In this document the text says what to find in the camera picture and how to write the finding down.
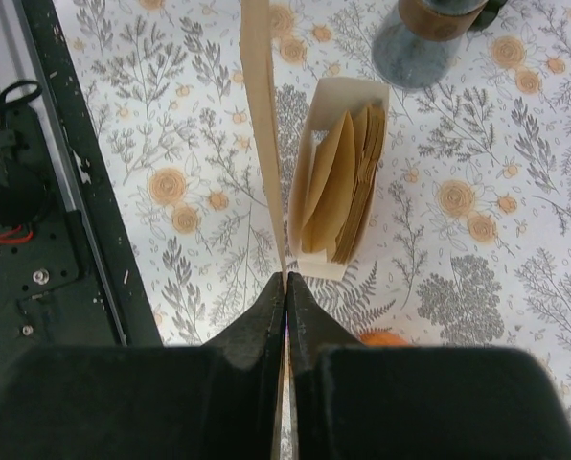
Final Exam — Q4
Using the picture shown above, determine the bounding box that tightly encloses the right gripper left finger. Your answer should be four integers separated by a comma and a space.
0, 273, 286, 459

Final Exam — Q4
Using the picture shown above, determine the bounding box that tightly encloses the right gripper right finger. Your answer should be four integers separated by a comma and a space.
285, 273, 571, 459

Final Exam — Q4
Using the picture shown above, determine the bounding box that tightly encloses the orange glass carafe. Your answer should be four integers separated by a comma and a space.
359, 331, 409, 347

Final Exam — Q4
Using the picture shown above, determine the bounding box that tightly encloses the paper filter holder box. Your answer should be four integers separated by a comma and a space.
288, 78, 390, 281

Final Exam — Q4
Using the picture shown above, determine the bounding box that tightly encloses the brown paper coffee filter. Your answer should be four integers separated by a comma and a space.
240, 0, 287, 285

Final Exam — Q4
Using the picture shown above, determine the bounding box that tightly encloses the floral patterned mat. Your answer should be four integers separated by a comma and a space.
55, 1, 571, 420

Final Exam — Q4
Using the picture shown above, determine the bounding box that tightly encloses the stack of brown filters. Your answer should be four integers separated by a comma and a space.
301, 103, 386, 265

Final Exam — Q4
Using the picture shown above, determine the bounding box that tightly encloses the dark green glass server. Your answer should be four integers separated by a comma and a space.
372, 0, 486, 90

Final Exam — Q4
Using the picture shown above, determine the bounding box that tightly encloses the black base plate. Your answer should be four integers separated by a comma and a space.
0, 1, 161, 382

